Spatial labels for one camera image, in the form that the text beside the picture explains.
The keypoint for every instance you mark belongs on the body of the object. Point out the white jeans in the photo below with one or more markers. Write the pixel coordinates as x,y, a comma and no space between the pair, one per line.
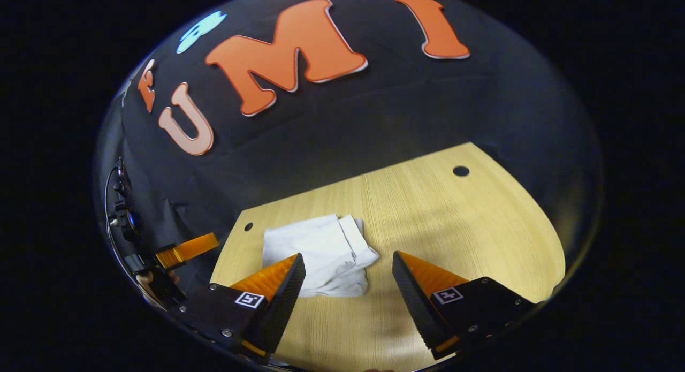
316,249

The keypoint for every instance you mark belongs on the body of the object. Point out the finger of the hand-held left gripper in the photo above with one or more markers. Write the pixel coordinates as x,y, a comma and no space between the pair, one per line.
187,250

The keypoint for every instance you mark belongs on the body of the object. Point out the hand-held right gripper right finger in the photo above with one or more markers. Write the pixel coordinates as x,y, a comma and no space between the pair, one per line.
417,302

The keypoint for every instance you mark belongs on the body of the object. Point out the black backdrop cloth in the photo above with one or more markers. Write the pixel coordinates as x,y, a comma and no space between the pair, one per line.
348,126

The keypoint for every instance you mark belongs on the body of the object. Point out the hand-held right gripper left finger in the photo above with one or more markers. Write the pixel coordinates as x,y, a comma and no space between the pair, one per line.
281,302

